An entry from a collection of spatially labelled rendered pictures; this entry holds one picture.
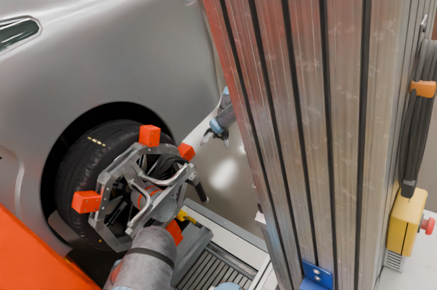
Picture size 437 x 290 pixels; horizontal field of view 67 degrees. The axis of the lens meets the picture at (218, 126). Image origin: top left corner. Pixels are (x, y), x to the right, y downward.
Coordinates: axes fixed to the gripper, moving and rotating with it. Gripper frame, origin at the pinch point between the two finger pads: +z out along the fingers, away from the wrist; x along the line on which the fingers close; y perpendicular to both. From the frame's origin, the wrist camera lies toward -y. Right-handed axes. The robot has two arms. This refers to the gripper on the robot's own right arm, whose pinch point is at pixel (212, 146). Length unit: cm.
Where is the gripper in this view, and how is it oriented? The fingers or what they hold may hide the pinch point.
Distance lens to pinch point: 180.6
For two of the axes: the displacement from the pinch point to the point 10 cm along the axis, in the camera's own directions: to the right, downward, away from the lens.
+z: -2.6, 8.8, 4.0
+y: 1.9, 4.6, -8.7
